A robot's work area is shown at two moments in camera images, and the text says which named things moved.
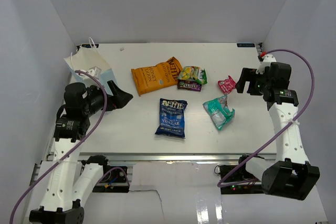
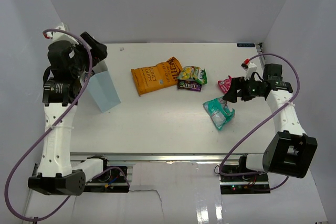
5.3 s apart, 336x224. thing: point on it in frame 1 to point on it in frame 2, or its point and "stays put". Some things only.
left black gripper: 119,98 to 98,50
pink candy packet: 227,85 stays put
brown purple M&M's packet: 187,84 stays put
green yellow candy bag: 193,73 stays put
